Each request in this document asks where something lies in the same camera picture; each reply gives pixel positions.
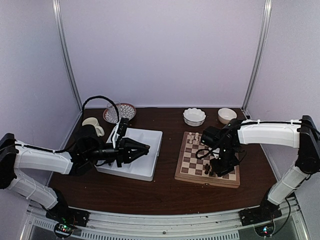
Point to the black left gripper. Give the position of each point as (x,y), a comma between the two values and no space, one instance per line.
(123,151)

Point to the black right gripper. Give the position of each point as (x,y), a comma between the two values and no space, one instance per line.
(220,170)

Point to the white plastic compartment tray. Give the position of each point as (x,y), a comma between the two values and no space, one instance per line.
(144,167)

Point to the dark chess piece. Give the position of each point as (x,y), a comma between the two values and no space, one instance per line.
(207,168)

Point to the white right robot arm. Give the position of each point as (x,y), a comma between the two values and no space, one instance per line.
(294,144)

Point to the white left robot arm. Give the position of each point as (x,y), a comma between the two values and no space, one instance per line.
(15,156)

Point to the patterned ceramic plate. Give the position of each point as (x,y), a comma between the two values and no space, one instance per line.
(127,111)

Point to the wooden chessboard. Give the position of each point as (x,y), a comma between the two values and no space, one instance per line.
(191,168)

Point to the cream ribbed mug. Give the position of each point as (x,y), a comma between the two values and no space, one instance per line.
(94,122)

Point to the clear drinking glass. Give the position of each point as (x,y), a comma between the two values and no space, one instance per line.
(114,112)

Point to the cream round bowl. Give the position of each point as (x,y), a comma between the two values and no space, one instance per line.
(225,115)

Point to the white scalloped bowl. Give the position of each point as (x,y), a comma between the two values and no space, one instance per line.
(194,117)

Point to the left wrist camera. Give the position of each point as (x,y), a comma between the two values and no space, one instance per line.
(119,132)

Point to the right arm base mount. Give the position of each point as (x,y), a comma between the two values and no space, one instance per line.
(266,211)

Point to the aluminium front rail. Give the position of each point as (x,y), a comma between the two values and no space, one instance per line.
(223,225)

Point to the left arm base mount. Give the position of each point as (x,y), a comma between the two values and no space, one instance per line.
(66,215)

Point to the right aluminium frame post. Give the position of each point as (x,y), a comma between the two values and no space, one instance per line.
(263,34)

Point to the aluminium frame post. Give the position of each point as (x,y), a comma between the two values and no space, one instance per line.
(65,53)
(263,34)

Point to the left aluminium frame post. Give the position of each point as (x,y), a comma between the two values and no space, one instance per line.
(65,53)

